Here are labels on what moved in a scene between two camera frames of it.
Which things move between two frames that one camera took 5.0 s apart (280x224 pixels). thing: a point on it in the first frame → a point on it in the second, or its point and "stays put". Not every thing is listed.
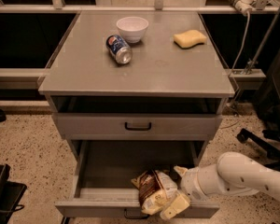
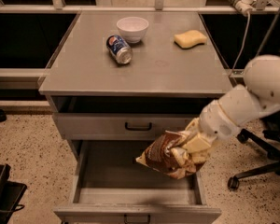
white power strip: x=244 y=3 stays put
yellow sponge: x=189 y=39 stays put
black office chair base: x=275 y=120 stays put
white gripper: x=189 y=181 → x=215 y=122
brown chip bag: x=154 y=188 → x=178 y=155
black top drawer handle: x=127 y=128 stays put
